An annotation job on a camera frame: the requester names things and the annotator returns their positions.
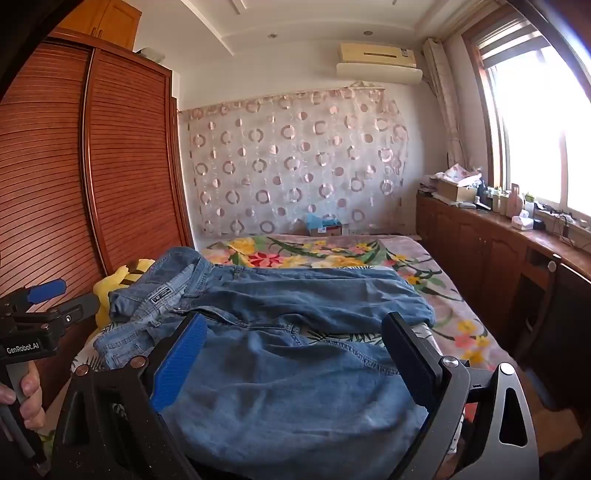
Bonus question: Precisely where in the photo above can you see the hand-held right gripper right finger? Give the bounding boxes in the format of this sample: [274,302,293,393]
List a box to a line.
[381,311,541,480]

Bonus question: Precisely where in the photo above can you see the pink floral bag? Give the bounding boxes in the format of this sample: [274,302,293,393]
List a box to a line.
[434,162,483,183]

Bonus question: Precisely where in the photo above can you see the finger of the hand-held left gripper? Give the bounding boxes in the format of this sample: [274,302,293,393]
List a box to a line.
[48,292,102,326]
[0,278,68,319]

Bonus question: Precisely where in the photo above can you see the long wooden cabinet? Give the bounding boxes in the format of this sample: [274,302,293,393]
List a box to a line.
[416,189,591,365]

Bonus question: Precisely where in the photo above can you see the open cardboard box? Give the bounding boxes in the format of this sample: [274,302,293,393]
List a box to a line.
[436,178,481,204]

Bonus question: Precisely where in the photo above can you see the leaf print sheet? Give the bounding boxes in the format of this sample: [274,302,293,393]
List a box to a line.
[39,323,444,457]

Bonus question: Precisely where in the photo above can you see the pale window curtain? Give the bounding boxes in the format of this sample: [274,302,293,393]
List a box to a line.
[422,38,467,160]

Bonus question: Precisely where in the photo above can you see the person's left hand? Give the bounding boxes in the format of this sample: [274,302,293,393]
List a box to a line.
[0,362,45,431]

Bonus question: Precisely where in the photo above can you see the yellow plush toy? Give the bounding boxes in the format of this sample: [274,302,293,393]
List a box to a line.
[92,258,158,330]

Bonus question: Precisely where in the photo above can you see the slatted wooden wardrobe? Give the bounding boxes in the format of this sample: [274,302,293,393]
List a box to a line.
[0,28,195,407]

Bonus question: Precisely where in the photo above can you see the blue denim pants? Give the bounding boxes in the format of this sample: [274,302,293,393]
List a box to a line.
[95,247,437,480]

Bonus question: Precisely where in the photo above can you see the cream air conditioner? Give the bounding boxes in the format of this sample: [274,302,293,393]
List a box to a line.
[336,41,423,85]

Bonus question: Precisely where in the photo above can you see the window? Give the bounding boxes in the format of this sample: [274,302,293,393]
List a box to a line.
[464,14,591,222]

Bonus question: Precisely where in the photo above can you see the floral blanket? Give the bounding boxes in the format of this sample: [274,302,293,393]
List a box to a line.
[198,234,513,370]

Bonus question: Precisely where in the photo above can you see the cardboard box with blue cloth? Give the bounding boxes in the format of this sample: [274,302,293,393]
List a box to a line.
[302,213,345,237]

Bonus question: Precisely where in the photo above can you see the overhead wooden cabinet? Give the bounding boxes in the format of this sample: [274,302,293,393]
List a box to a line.
[58,0,141,51]

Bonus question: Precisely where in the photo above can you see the circle patterned sheer curtain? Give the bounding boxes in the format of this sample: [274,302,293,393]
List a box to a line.
[178,85,411,238]

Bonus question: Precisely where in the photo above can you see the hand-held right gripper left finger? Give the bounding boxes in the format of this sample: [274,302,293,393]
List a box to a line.
[50,313,209,480]

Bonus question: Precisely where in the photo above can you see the tall pale bottle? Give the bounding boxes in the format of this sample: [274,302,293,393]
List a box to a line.
[505,184,525,217]

